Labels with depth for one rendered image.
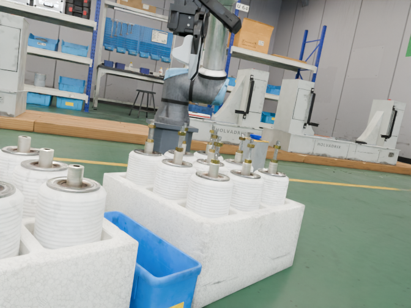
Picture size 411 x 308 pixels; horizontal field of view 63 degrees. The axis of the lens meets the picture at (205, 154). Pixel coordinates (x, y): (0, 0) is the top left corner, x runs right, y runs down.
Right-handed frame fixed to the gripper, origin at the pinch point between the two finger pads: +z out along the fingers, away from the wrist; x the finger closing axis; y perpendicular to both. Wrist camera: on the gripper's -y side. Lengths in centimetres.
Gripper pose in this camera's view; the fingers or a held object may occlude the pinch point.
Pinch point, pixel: (194, 74)
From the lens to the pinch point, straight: 80.0
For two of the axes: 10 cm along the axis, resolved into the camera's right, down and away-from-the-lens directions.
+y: -9.8, -1.8, 0.7
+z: -1.7, 9.8, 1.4
